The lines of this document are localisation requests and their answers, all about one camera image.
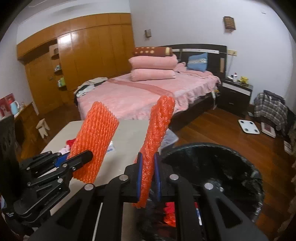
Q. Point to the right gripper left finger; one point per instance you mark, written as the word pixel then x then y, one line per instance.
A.
pixel 95 212

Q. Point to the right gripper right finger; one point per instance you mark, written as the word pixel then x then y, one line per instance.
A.
pixel 202 212

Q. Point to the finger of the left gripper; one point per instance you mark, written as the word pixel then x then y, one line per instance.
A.
pixel 60 160
pixel 78 161

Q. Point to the white blue cardboard box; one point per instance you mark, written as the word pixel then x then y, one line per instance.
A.
pixel 111 147

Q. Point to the orange foam net sleeve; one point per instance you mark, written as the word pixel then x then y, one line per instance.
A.
pixel 161 114
pixel 95 135

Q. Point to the black trash bin with liner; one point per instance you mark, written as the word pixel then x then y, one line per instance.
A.
pixel 231 173

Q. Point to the small white stool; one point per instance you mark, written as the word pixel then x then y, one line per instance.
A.
pixel 42 127

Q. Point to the wooden side cabinet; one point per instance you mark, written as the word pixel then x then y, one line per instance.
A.
pixel 26 133

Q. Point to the blue electric kettle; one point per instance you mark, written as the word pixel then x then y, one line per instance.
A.
pixel 15 107

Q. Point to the clothes pile on bed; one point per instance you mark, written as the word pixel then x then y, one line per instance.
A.
pixel 88 86

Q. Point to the red box on cabinet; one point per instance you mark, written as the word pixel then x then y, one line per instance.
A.
pixel 5 105

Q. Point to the bed with pink cover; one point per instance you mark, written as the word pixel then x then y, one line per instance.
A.
pixel 129 100

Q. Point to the white bathroom scale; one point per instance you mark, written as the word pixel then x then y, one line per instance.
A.
pixel 249 127

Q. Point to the wooden wardrobe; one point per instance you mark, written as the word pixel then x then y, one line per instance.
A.
pixel 61 57

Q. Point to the book on floor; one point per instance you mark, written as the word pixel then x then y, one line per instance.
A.
pixel 268 130

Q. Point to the lower pink pillow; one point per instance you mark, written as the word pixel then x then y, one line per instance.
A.
pixel 151 74

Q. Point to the black nightstand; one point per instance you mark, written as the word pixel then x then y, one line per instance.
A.
pixel 234 97

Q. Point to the plaid shirt on chair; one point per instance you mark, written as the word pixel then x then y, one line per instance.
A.
pixel 271 108

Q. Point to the yellow plush toy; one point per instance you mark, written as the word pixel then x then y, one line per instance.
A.
pixel 244 80

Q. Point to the white lotion bottle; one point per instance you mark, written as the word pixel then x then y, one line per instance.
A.
pixel 235 76

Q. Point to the brown dotted bolster pillow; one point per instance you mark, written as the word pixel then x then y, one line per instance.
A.
pixel 153 51

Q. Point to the blue cushion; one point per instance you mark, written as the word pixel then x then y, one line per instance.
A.
pixel 198 62

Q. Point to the black headboard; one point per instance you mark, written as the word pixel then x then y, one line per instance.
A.
pixel 217 56

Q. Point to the left wall lamp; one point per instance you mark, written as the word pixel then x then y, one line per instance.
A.
pixel 148 33

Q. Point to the wall lamp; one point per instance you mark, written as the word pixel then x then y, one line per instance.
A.
pixel 229 23
pixel 148 33

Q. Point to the wall socket plate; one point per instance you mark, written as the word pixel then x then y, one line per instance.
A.
pixel 232 52

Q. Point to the right wall lamp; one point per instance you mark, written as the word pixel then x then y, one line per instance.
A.
pixel 229 23

